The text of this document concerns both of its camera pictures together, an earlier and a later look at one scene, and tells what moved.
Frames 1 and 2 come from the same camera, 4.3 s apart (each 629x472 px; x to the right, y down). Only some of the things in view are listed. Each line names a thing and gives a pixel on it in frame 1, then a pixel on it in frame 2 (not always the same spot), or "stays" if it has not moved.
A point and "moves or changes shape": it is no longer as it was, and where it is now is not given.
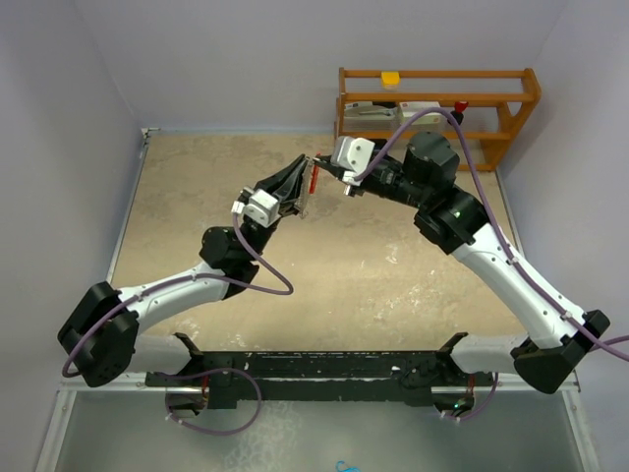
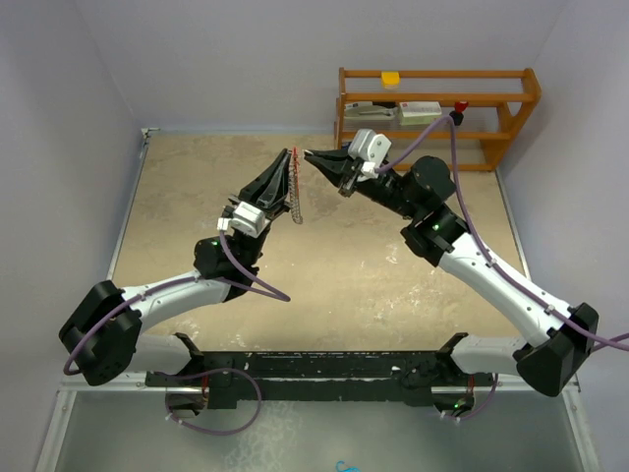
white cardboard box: [407, 109] stays
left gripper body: [247, 192] stays
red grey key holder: [311, 185] moves or changes shape
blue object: [349, 469] stays
